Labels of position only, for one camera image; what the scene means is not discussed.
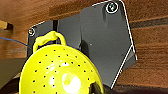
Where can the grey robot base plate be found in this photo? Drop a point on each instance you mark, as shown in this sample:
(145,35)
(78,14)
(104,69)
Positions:
(103,36)

